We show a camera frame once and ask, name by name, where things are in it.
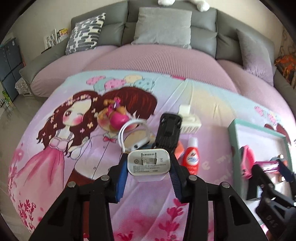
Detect black toy car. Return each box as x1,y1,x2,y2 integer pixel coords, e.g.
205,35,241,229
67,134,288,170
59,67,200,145
152,113,182,156

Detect pink smart watch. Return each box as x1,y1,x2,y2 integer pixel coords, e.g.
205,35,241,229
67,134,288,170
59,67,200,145
240,145,255,179

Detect orange decoration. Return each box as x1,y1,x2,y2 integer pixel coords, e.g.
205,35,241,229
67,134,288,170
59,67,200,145
274,54,296,90

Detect red white bottle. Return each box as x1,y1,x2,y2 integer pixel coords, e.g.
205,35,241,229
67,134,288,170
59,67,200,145
182,137,200,175

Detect grey white plush dog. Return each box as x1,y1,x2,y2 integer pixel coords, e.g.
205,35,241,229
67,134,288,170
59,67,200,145
157,0,211,13

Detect grey purple pillow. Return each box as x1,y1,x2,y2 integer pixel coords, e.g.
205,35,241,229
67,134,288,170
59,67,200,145
236,29,274,86

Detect black white patterned pillow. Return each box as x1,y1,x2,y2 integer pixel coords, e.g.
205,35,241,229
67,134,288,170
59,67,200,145
65,13,106,55

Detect grey sofa with pink cover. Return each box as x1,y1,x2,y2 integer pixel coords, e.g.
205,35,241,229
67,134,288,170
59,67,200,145
20,1,295,113

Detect light grey pillow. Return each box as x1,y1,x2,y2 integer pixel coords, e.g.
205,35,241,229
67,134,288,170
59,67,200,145
132,7,192,49

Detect magenta tube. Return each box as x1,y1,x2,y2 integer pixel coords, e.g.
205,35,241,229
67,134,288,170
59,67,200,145
254,159,288,174

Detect teal white tray box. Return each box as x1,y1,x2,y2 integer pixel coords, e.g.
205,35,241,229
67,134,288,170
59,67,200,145
227,118,293,202

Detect cartoon printed bed sheet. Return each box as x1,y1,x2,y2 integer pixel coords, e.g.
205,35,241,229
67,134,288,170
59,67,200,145
8,70,295,232

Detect books on side shelf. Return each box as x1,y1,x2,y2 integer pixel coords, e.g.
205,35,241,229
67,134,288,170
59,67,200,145
44,28,69,50

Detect white smart watch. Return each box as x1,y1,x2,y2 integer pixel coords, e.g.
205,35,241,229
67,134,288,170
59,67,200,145
117,118,152,153

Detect pink puppy toy figure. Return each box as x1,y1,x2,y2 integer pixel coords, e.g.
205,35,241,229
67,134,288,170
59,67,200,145
97,96,130,132

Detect white plastic holder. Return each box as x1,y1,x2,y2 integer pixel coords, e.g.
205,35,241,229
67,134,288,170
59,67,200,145
178,105,202,134

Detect white power adapter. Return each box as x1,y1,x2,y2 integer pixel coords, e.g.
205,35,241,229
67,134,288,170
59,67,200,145
127,149,171,182

